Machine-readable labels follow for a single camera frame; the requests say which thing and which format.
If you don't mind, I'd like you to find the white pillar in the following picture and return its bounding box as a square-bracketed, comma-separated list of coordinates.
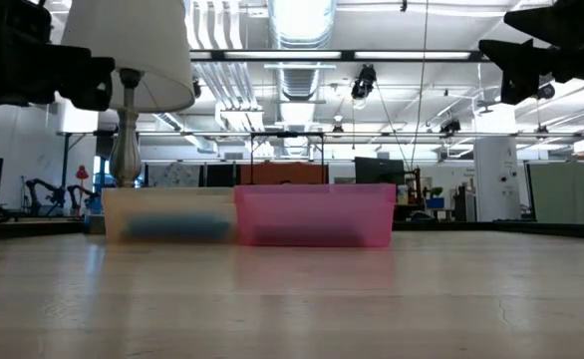
[472, 136, 521, 223]

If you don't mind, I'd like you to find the black ceiling-hung camera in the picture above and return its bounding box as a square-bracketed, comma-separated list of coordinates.
[350, 63, 379, 101]

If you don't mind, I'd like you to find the grey-green partition wall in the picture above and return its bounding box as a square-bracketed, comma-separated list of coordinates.
[526, 162, 584, 224]

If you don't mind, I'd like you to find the black computer monitor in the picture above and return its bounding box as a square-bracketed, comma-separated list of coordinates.
[354, 157, 407, 185]

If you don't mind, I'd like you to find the orange-brown board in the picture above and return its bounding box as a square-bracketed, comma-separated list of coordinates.
[239, 162, 329, 186]

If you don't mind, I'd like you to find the white shade table lamp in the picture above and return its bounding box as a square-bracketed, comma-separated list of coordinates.
[61, 0, 196, 235]

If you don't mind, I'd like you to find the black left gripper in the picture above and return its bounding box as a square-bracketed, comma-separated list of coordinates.
[0, 0, 117, 112]

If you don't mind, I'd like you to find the thin hanging cable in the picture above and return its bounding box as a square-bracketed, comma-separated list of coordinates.
[409, 0, 429, 171]

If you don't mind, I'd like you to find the black ceiling fixture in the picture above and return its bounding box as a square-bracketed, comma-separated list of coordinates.
[438, 118, 462, 136]

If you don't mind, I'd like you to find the red-topped stand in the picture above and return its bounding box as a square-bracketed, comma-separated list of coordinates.
[75, 165, 91, 215]

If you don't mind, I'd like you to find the black metal stand frame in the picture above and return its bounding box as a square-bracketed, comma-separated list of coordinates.
[249, 131, 326, 185]

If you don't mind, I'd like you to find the pink translucent plastic bin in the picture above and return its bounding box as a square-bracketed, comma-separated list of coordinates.
[233, 182, 398, 249]

